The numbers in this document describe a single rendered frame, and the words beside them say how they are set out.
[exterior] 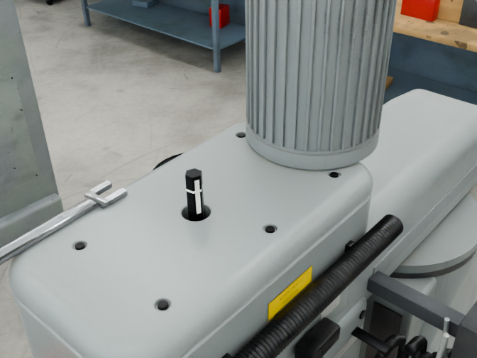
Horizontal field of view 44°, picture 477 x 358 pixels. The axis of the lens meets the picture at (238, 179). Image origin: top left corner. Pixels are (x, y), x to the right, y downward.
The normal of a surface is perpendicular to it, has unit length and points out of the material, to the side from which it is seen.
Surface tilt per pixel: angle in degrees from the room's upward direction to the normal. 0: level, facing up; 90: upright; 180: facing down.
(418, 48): 90
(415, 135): 0
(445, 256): 0
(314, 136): 90
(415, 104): 0
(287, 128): 90
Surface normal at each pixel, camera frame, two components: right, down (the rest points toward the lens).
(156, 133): -0.01, -0.83
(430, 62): -0.66, 0.43
